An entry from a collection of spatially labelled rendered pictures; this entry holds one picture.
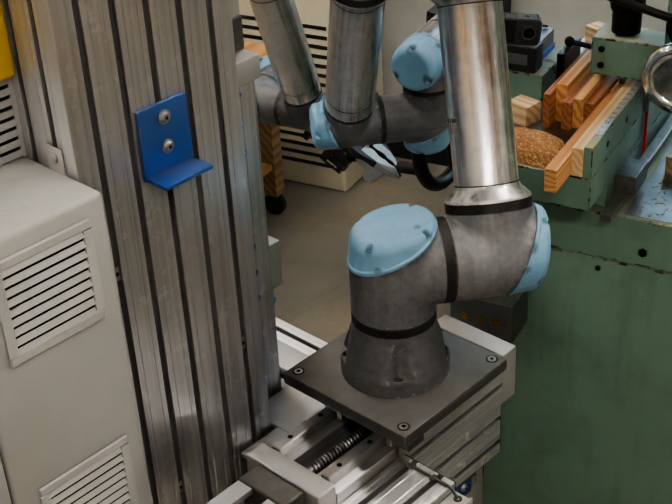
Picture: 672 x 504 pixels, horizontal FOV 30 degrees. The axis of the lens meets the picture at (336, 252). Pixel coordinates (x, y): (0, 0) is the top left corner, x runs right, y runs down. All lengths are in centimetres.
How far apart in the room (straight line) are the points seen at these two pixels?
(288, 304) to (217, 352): 173
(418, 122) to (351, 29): 27
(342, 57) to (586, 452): 103
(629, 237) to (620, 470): 51
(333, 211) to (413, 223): 219
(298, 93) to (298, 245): 137
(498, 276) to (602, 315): 65
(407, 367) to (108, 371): 42
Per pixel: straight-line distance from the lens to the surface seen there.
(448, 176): 250
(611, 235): 218
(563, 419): 243
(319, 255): 358
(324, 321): 330
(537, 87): 229
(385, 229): 162
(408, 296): 162
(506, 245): 163
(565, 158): 203
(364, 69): 179
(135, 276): 151
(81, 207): 136
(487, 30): 163
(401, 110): 192
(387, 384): 168
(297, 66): 227
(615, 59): 225
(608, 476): 248
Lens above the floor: 186
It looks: 31 degrees down
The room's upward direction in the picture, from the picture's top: 3 degrees counter-clockwise
